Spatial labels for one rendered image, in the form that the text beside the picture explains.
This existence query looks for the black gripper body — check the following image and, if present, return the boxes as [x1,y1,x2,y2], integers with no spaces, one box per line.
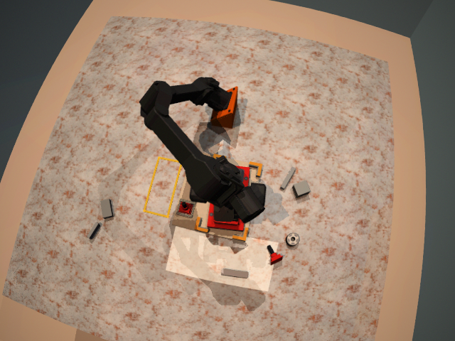
[190,183,266,206]

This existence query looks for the grey flat bar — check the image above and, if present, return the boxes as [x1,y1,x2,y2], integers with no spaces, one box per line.
[281,166,295,189]

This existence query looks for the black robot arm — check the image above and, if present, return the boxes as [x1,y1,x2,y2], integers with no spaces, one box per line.
[139,77,265,224]

